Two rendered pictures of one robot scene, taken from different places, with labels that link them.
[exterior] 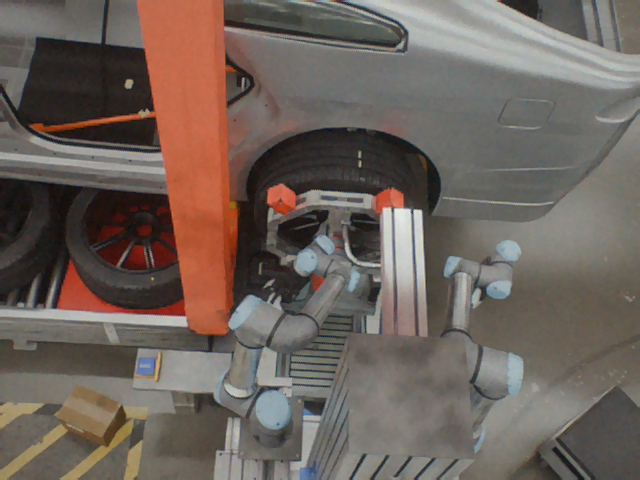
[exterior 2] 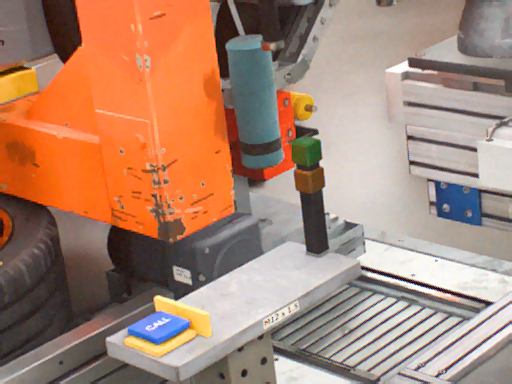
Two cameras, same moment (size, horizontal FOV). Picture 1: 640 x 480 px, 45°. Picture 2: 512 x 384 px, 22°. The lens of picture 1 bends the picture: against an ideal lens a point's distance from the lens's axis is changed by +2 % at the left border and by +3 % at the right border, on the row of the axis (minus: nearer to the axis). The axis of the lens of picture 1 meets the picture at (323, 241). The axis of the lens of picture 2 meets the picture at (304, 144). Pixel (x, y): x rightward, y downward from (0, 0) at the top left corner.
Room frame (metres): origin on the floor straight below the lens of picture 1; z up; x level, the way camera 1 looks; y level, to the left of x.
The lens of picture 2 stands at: (-0.62, 1.52, 1.38)
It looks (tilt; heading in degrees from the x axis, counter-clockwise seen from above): 19 degrees down; 322
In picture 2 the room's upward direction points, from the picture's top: 7 degrees counter-clockwise
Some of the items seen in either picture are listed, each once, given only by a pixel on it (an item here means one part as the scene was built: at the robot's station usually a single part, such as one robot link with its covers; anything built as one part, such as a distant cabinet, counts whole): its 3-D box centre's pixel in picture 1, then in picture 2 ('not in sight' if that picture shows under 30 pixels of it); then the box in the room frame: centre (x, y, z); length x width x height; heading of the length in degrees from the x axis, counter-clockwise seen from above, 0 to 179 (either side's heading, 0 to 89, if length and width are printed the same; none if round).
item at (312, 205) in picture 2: not in sight; (311, 198); (1.03, 0.25, 0.55); 0.03 x 0.03 x 0.21; 8
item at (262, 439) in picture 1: (272, 422); (504, 13); (0.74, 0.05, 0.87); 0.15 x 0.15 x 0.10
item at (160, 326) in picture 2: (145, 366); (159, 330); (0.98, 0.61, 0.47); 0.07 x 0.07 x 0.02; 8
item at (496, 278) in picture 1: (494, 279); not in sight; (1.24, -0.59, 1.28); 0.11 x 0.11 x 0.08; 85
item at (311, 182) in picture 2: not in sight; (309, 178); (1.03, 0.25, 0.59); 0.04 x 0.04 x 0.04; 8
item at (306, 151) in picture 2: not in sight; (306, 151); (1.03, 0.25, 0.64); 0.04 x 0.04 x 0.04; 8
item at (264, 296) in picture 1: (262, 287); (175, 277); (1.53, 0.24, 0.26); 0.42 x 0.18 x 0.35; 8
